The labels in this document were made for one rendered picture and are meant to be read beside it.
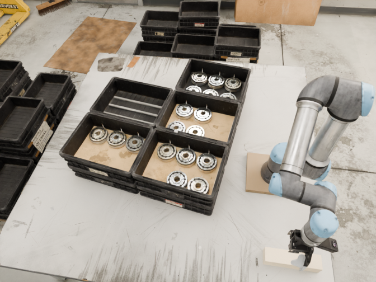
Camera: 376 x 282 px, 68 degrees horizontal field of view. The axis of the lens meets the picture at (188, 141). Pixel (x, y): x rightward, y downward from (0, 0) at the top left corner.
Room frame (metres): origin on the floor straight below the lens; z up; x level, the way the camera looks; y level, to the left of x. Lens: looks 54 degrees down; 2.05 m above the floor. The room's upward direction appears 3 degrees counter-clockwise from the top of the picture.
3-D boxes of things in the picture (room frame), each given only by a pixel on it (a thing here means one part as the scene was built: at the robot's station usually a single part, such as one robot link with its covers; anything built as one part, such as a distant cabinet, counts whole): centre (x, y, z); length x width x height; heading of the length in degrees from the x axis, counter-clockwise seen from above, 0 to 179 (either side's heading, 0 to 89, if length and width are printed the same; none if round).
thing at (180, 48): (2.27, -0.11, 0.31); 0.40 x 0.30 x 0.34; 78
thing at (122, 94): (1.13, 0.30, 0.87); 0.40 x 0.30 x 0.11; 69
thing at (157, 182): (0.71, 0.04, 0.92); 0.40 x 0.30 x 0.02; 69
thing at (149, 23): (2.74, 0.20, 0.31); 0.40 x 0.30 x 0.34; 79
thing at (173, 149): (0.81, 0.11, 0.86); 0.10 x 0.10 x 0.01
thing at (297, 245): (0.28, -0.40, 1.00); 0.09 x 0.08 x 0.12; 79
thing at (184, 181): (0.64, 0.06, 0.86); 0.10 x 0.10 x 0.01
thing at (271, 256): (0.28, -0.43, 0.73); 0.24 x 0.06 x 0.06; 78
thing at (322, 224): (0.28, -0.41, 1.16); 0.09 x 0.08 x 0.11; 156
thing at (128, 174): (0.85, 0.41, 0.92); 0.40 x 0.30 x 0.02; 69
